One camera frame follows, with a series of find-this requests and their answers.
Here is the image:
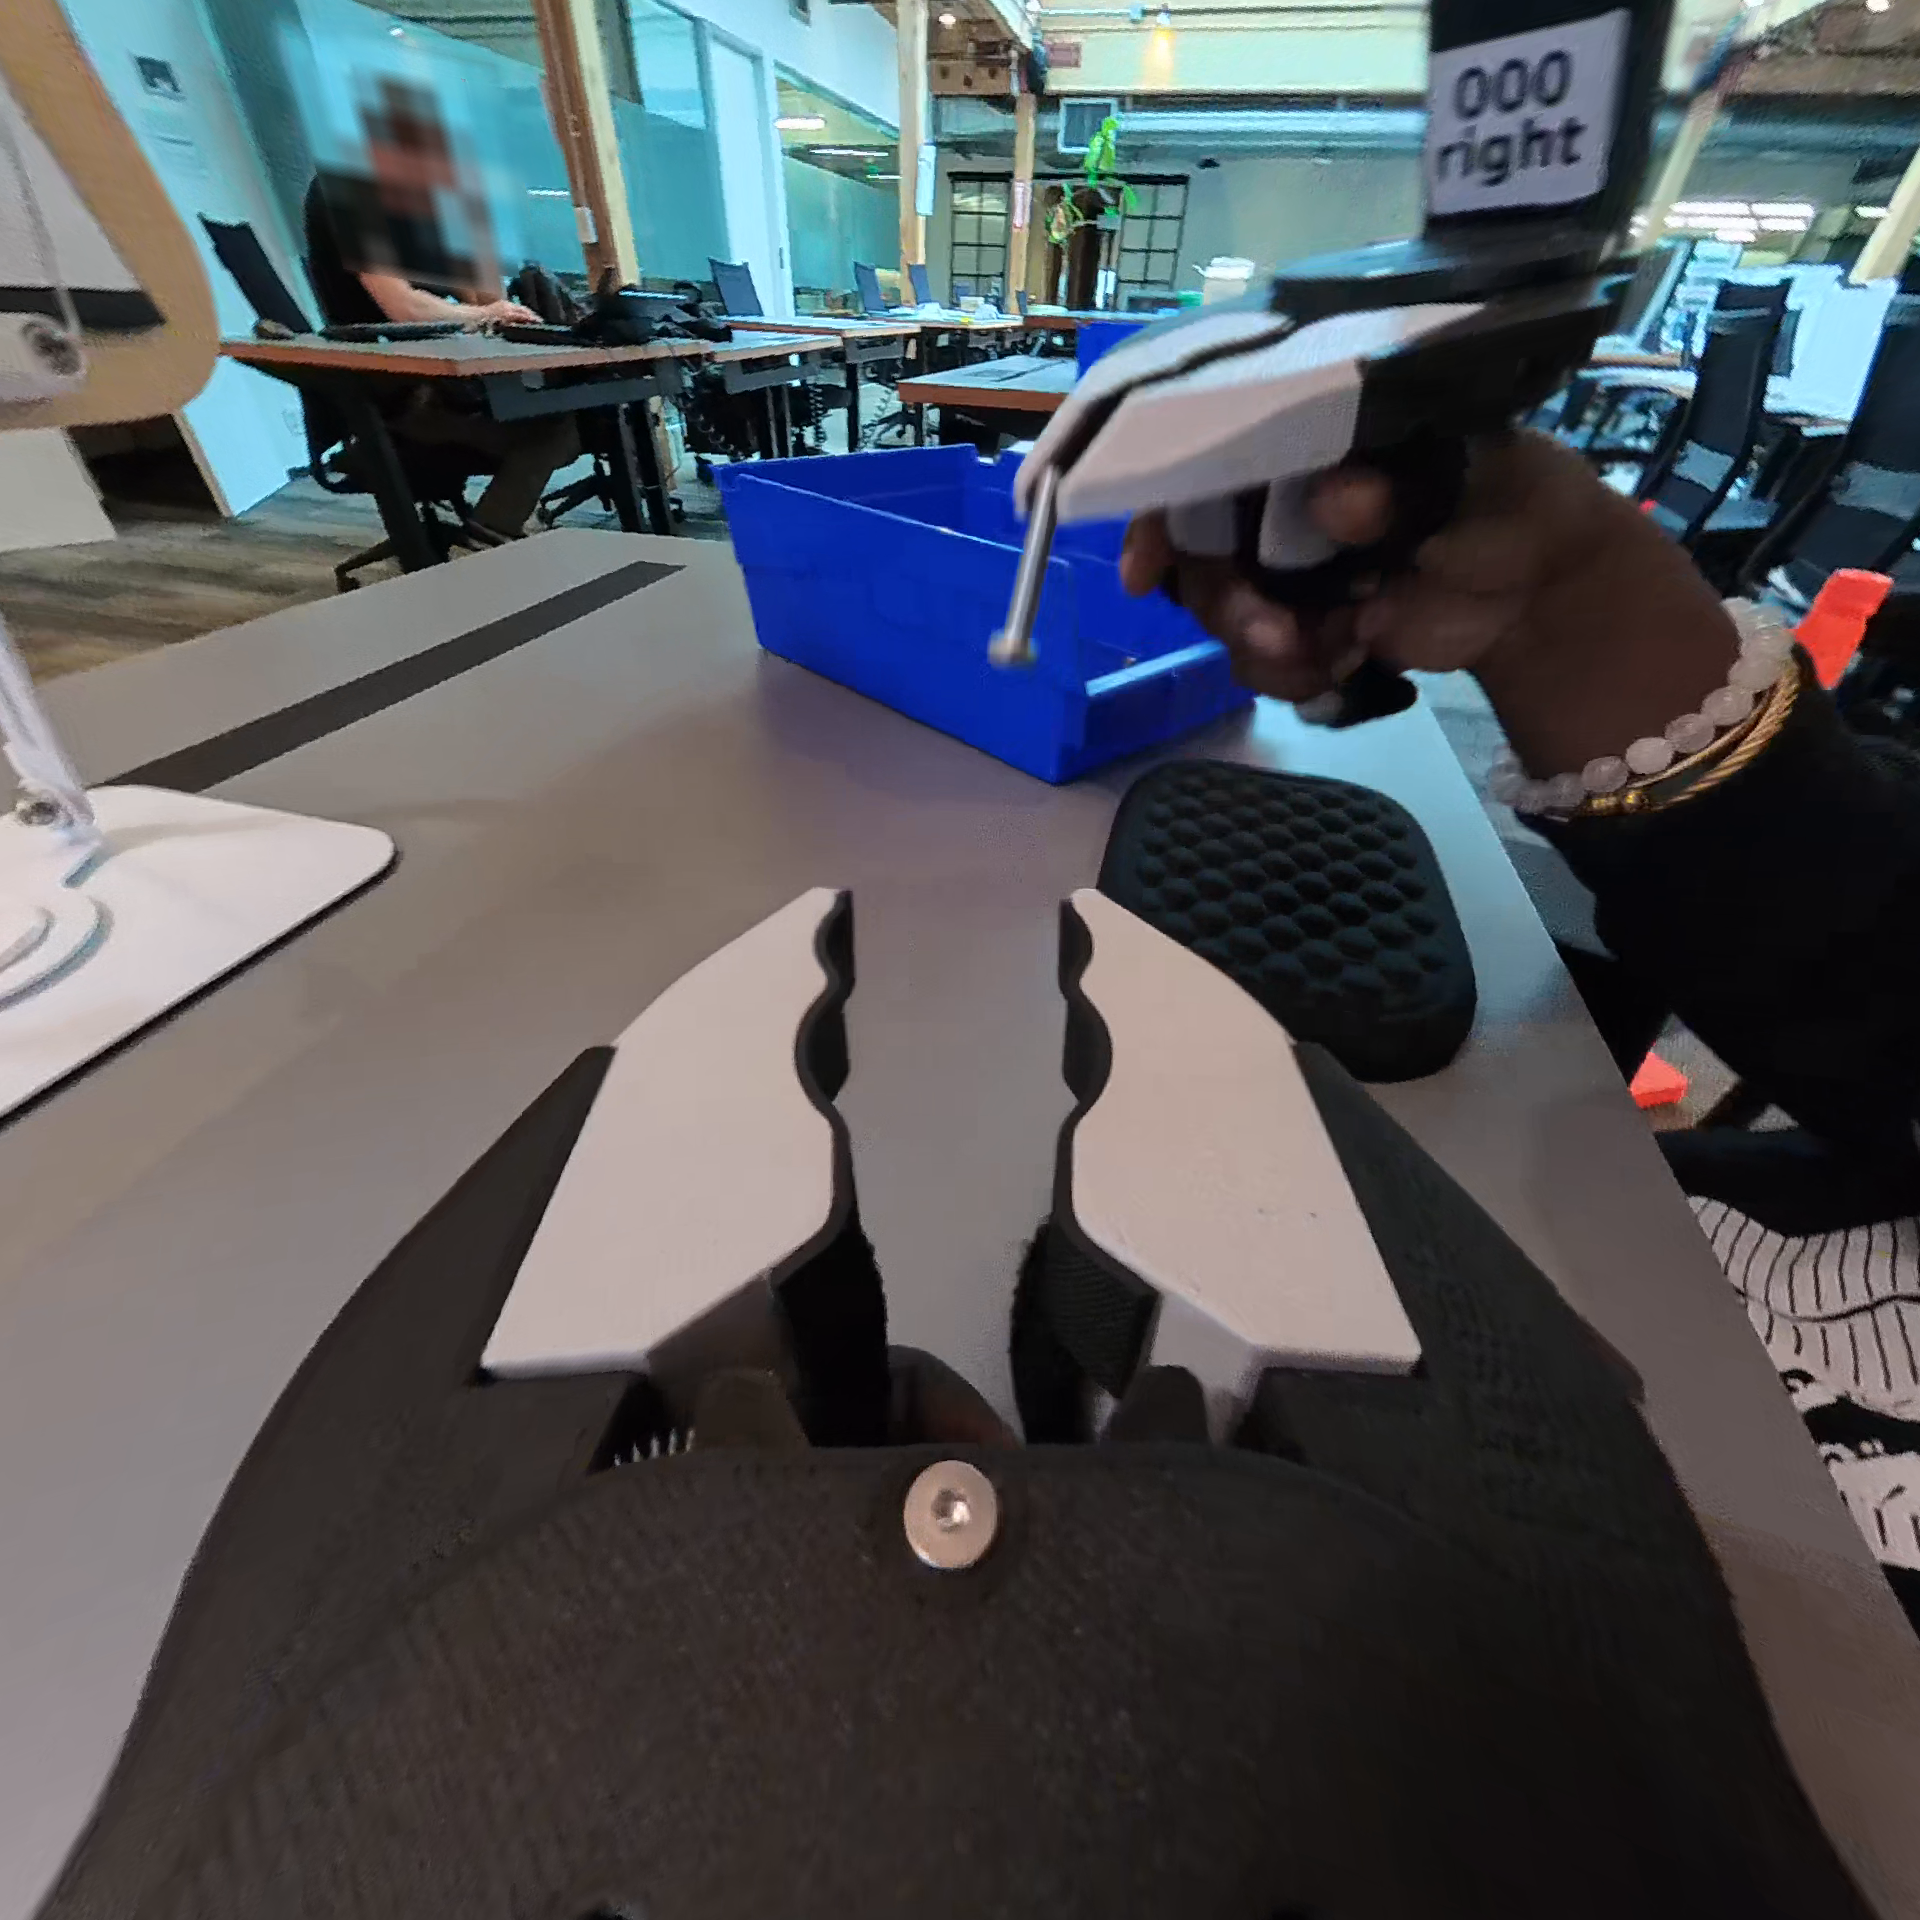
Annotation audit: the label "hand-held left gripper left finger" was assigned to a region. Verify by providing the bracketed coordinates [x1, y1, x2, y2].
[480, 888, 864, 1387]

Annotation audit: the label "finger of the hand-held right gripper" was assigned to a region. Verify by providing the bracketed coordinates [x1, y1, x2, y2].
[1021, 301, 1489, 529]
[1062, 306, 1297, 431]

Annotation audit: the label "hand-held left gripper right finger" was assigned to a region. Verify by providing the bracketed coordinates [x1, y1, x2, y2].
[1051, 888, 1425, 1435]

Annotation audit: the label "thin steel bolt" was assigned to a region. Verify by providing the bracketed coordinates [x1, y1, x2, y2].
[992, 475, 1061, 666]

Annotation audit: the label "person's right forearm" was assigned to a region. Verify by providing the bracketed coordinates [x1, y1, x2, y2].
[1545, 675, 1920, 1231]

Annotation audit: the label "person's right hand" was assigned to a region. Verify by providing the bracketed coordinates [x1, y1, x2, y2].
[1121, 435, 1749, 787]

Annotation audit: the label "green potted plant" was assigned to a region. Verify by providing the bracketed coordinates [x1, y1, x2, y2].
[1051, 114, 1130, 301]

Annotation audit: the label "brown office desk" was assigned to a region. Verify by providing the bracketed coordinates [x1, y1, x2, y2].
[897, 353, 1157, 451]

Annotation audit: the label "black office chair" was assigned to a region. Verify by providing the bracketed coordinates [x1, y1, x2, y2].
[1561, 226, 1920, 600]

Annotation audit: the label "black wrist rest pad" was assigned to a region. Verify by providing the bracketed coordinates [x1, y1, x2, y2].
[1099, 755, 1481, 1085]

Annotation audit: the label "sign board on white stand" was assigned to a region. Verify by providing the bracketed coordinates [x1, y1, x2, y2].
[0, 0, 398, 1126]

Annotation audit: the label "black and white printed trousers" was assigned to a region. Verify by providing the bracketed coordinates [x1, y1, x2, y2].
[1697, 1200, 1920, 1561]

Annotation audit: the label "long office desk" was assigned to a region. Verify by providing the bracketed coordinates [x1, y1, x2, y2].
[226, 323, 842, 587]

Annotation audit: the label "beaded bracelet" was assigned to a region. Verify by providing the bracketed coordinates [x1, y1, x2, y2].
[1485, 594, 1809, 827]

